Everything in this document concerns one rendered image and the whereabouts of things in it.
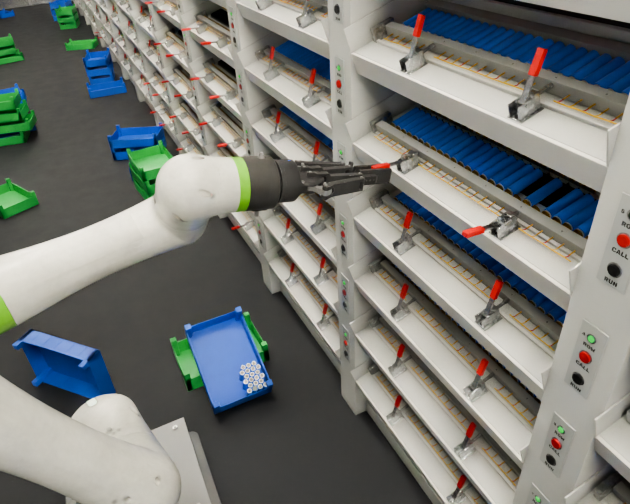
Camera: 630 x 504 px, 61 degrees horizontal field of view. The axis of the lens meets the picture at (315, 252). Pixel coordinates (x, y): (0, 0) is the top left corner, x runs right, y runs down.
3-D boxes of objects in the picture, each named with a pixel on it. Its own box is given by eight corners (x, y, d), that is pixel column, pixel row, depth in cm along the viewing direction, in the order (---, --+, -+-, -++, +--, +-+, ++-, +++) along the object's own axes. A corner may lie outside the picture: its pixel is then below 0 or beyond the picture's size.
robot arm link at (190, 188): (167, 209, 78) (154, 142, 81) (156, 237, 89) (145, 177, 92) (257, 201, 85) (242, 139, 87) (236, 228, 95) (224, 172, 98)
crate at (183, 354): (188, 391, 183) (184, 375, 178) (174, 354, 198) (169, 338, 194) (270, 360, 193) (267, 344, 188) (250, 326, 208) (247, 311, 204)
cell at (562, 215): (594, 205, 82) (561, 228, 81) (585, 200, 84) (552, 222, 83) (594, 196, 81) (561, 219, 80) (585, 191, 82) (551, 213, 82)
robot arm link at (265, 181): (252, 163, 84) (233, 143, 91) (248, 229, 90) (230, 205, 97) (287, 161, 87) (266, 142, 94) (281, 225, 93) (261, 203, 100)
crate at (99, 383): (50, 369, 195) (33, 385, 189) (30, 328, 183) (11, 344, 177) (116, 391, 185) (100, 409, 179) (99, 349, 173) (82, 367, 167)
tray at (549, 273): (572, 315, 76) (570, 271, 70) (357, 159, 121) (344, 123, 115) (677, 239, 79) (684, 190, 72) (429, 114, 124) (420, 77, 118)
